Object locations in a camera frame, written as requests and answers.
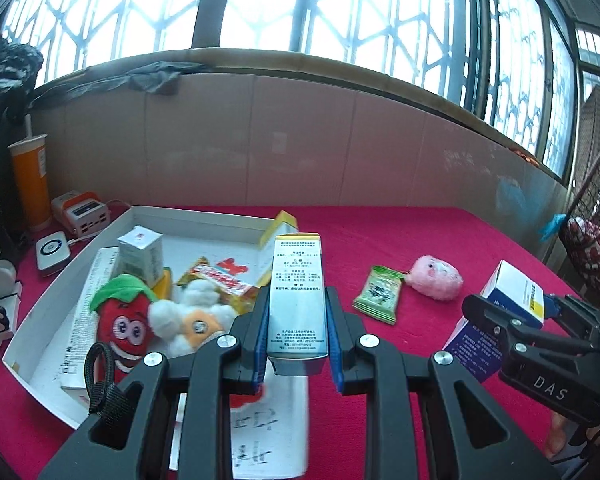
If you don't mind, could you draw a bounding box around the green snack packet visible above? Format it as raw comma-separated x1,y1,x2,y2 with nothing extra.
352,265,405,325

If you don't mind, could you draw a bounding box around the yellow white box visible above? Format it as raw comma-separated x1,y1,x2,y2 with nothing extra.
257,210,300,261

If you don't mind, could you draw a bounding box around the orange drink cup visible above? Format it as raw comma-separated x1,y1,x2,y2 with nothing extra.
7,115,51,234

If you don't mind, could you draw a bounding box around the long box with yellow ends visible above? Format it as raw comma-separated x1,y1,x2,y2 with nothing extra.
267,232,329,377

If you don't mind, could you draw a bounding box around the grey cloth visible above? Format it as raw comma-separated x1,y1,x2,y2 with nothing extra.
67,60,206,96

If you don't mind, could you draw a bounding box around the white cardboard tray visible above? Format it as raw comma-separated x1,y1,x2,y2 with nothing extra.
2,205,301,431

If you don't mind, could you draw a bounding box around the pink plush toy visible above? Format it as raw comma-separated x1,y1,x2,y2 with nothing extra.
411,255,465,302

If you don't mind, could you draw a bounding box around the small yellow box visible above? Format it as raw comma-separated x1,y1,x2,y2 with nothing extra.
152,266,175,302

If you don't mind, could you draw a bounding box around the long white text box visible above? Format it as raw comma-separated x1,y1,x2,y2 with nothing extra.
62,246,121,392

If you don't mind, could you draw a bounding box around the cardboard wall panel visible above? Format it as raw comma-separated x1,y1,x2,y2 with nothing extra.
0,0,600,181

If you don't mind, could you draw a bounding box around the white printed paper sheet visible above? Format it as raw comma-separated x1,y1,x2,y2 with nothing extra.
170,375,311,480

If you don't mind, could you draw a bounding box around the orange white power strip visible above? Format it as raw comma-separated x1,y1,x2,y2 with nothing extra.
51,190,112,239

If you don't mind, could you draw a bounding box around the white blue medicine box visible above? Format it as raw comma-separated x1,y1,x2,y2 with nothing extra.
442,260,548,381

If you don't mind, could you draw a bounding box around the white flower plush toy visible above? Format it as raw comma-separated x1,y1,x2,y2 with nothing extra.
147,279,238,359

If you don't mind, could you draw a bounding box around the black plastic bag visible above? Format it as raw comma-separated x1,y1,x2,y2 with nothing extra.
0,35,45,136

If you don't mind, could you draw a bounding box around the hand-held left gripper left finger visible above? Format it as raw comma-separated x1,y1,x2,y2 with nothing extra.
37,285,273,480

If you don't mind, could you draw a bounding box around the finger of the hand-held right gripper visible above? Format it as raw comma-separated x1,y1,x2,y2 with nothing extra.
461,294,577,362
542,294,582,327

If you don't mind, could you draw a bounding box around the black wrist strap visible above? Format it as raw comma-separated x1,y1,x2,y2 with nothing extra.
82,342,133,426

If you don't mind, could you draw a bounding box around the teal plastic bag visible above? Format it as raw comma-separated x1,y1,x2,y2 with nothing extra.
539,214,569,241

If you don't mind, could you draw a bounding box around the red strawberry plush toy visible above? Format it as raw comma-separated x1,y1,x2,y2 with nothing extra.
89,274,154,374

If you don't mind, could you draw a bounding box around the white round device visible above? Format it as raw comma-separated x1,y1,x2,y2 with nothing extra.
35,230,72,277

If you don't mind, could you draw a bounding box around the red white cloth bag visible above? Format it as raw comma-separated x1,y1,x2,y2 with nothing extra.
562,217,600,286

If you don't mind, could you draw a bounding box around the yellow snack packet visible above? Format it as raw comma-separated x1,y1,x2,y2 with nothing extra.
175,256,258,307

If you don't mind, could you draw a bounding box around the person's right hand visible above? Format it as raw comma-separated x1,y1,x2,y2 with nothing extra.
549,411,577,459

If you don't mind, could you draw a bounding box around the small white box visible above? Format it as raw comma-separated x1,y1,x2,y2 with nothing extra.
116,226,164,284

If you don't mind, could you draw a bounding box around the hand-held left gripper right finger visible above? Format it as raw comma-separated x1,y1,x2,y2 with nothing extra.
324,285,546,480

